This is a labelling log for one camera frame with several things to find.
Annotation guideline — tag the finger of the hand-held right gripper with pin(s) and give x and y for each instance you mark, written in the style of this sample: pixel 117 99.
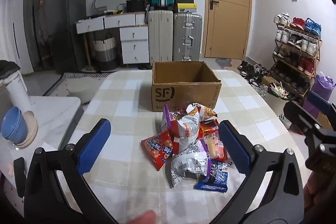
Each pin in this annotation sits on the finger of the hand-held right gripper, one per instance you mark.
pixel 319 104
pixel 298 112

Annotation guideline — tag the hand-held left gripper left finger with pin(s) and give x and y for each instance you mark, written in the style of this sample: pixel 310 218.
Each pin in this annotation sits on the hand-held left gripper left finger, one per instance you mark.
pixel 94 145

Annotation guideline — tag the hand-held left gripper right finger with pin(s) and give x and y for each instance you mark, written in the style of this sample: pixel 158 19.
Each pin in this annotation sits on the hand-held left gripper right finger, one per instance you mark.
pixel 233 145

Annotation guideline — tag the clear packet with cream stick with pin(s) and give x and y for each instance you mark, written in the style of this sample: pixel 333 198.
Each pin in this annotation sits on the clear packet with cream stick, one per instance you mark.
pixel 215 146

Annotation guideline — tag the orange packet with dark cookie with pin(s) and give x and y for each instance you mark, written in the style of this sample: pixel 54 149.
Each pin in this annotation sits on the orange packet with dark cookie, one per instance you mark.
pixel 208 128

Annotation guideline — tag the blue biscuit packet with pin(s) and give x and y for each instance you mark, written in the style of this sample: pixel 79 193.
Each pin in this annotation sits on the blue biscuit packet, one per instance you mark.
pixel 214 176

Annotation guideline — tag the orange striped snack bag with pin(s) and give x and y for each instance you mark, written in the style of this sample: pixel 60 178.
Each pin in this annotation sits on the orange striped snack bag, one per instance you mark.
pixel 207 112

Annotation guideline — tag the silver snack packet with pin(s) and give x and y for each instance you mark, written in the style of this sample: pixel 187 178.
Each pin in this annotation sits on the silver snack packet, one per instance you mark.
pixel 187 169

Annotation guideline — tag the large white orange chip bag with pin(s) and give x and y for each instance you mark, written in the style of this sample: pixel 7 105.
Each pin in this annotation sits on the large white orange chip bag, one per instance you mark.
pixel 183 129

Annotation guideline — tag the red packet with blue label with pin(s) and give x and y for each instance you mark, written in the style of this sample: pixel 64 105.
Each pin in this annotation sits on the red packet with blue label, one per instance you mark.
pixel 157 150

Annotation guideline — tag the brown cardboard box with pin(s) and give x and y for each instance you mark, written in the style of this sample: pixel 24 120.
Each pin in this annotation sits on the brown cardboard box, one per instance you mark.
pixel 183 92

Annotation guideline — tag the person's right hand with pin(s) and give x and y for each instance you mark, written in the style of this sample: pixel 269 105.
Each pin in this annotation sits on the person's right hand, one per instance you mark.
pixel 315 187

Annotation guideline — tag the person's left hand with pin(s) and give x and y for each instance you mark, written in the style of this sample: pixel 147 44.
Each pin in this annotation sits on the person's left hand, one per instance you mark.
pixel 143 217

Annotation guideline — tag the purple bag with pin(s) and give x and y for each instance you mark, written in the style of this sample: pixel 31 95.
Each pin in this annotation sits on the purple bag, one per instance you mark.
pixel 324 87

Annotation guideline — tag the white bucket with sticks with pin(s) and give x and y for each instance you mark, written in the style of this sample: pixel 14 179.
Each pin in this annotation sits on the white bucket with sticks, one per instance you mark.
pixel 278 91

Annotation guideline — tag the small brown carton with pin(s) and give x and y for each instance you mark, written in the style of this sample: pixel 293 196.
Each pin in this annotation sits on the small brown carton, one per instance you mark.
pixel 268 81

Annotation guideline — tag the wooden shoe rack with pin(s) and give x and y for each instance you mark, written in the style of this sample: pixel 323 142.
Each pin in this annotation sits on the wooden shoe rack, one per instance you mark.
pixel 316 61

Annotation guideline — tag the beige checked tablecloth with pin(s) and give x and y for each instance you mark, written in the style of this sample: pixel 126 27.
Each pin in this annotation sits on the beige checked tablecloth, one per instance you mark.
pixel 126 113

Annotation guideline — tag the rows of assorted shoes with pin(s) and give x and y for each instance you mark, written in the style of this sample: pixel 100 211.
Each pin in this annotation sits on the rows of assorted shoes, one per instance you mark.
pixel 294 56

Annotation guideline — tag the pile of shoes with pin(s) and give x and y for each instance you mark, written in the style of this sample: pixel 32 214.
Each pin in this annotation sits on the pile of shoes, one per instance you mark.
pixel 253 71

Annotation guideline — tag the beige bowl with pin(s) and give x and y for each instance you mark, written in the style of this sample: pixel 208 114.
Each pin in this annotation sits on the beige bowl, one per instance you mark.
pixel 32 129

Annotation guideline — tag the black white patterned rug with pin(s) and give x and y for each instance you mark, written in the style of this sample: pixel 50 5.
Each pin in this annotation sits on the black white patterned rug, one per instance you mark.
pixel 76 75

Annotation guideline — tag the blue sneakers pair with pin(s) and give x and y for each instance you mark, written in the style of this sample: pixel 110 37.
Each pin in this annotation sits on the blue sneakers pair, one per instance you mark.
pixel 313 27

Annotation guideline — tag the blue bowl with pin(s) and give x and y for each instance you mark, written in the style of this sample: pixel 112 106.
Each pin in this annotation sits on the blue bowl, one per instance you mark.
pixel 14 125

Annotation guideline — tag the irregular door mat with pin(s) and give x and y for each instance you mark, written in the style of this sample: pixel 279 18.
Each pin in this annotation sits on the irregular door mat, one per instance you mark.
pixel 223 62

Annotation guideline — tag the red sneakers pair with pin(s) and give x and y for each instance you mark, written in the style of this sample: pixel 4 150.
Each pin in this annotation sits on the red sneakers pair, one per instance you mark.
pixel 298 22

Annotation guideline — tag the white sneakers pair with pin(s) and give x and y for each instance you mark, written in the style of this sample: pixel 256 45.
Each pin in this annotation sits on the white sneakers pair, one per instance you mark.
pixel 282 19

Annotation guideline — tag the grey and white laundry basket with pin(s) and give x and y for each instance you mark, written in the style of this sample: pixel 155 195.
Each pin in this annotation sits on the grey and white laundry basket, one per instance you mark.
pixel 105 53

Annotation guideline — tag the white kettle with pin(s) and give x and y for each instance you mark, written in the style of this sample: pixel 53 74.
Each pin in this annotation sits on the white kettle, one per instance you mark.
pixel 17 92

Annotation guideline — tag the white drawer desk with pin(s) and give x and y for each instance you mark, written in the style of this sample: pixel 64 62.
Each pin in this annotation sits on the white drawer desk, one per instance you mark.
pixel 134 43

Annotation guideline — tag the black cloth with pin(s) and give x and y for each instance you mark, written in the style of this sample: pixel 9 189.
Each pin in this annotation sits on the black cloth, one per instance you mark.
pixel 8 67

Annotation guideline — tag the silver suitcase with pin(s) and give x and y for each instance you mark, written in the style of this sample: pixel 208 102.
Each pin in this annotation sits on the silver suitcase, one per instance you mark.
pixel 187 35

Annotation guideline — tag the grey refrigerator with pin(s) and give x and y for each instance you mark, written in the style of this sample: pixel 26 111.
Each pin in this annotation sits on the grey refrigerator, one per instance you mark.
pixel 67 24

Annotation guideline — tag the beige suitcase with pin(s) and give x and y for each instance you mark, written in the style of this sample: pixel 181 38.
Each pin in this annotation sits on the beige suitcase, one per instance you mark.
pixel 160 35

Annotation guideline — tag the wooden door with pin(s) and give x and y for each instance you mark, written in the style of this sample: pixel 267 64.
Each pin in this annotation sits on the wooden door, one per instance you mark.
pixel 228 3

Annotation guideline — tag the white cabinet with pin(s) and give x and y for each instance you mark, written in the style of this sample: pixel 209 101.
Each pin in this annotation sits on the white cabinet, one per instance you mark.
pixel 13 29

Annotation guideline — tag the black storage box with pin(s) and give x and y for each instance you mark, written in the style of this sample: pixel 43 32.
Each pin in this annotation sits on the black storage box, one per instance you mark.
pixel 136 6

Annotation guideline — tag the yellow and black shoebox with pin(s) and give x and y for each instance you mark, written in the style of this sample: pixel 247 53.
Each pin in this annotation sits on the yellow and black shoebox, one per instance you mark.
pixel 187 7

